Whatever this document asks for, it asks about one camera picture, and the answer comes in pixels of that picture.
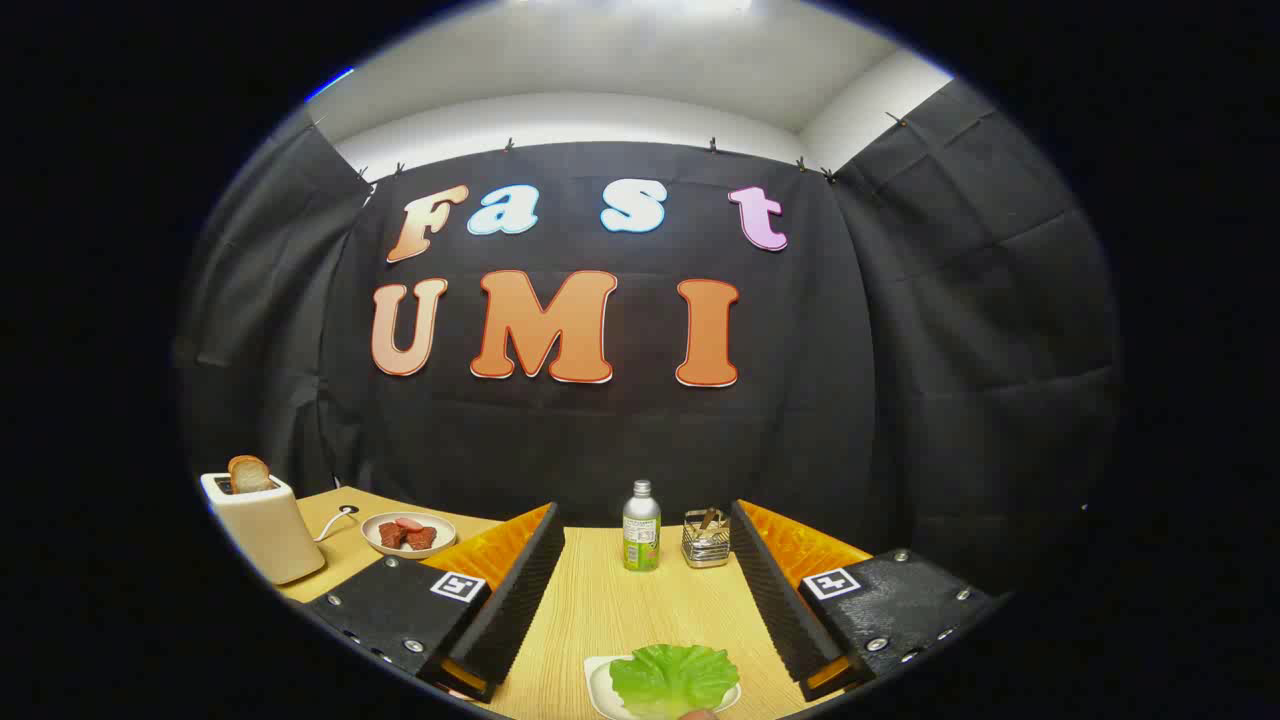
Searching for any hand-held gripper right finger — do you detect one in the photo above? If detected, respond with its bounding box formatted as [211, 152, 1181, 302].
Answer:
[730, 499, 1004, 703]

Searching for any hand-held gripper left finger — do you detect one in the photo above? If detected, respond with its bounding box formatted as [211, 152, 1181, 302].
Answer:
[303, 502, 566, 704]

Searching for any green lettuce leaf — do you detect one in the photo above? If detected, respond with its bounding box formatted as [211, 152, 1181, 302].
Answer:
[608, 644, 742, 719]

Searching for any rounded toast slice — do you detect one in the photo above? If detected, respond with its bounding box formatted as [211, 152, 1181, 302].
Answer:
[227, 455, 276, 495]

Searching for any white round plate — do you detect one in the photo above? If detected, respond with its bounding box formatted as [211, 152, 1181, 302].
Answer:
[361, 512, 458, 559]

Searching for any white rectangular plate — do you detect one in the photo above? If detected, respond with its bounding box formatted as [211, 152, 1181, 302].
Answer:
[583, 655, 743, 720]

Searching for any silver bottle green label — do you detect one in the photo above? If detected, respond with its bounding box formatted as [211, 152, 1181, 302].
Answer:
[622, 480, 662, 573]

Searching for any white toaster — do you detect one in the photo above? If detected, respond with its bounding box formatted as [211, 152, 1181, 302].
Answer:
[200, 470, 327, 586]

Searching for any ceiling light panel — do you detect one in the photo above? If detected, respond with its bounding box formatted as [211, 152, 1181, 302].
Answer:
[303, 66, 356, 104]

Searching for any metal wire utensil basket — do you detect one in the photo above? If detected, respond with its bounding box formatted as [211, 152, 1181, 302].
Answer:
[682, 508, 732, 569]

